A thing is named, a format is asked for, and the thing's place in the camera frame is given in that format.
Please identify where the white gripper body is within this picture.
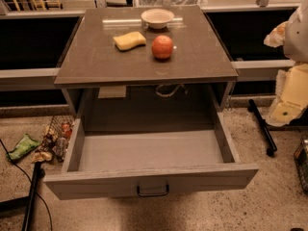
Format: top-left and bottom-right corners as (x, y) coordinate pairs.
(276, 64), (308, 111)

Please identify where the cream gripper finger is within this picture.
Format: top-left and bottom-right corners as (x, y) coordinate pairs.
(264, 22), (287, 48)
(266, 101), (303, 127)

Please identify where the red apple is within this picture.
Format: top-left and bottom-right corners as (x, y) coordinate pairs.
(151, 35), (173, 60)

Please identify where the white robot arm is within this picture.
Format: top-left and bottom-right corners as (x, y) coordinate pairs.
(264, 0), (308, 127)

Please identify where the grey cabinet with top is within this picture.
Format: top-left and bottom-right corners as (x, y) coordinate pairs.
(55, 7), (237, 124)

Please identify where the white label under top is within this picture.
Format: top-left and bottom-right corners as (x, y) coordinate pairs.
(98, 86), (126, 98)

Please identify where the open grey top drawer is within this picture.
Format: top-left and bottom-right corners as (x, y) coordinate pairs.
(44, 114), (258, 199)

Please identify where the black bar on floor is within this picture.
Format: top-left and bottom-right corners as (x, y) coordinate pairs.
(247, 99), (277, 157)

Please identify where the white bowl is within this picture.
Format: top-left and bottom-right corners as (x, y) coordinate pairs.
(141, 9), (174, 29)

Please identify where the yellow sponge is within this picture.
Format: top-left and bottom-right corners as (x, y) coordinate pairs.
(113, 32), (146, 51)

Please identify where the black stand leg left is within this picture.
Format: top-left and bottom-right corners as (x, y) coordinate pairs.
(0, 161), (46, 231)

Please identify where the green chip bag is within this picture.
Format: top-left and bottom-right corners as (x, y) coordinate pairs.
(7, 134), (39, 162)

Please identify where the wire basket right edge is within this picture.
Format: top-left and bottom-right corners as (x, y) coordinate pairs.
(294, 136), (308, 194)

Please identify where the white cable under top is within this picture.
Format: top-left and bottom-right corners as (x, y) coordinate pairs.
(155, 84), (189, 98)

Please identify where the black drawer handle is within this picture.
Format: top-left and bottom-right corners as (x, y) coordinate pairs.
(137, 185), (169, 197)

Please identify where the black cable on floor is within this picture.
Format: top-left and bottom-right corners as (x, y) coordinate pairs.
(0, 139), (54, 231)

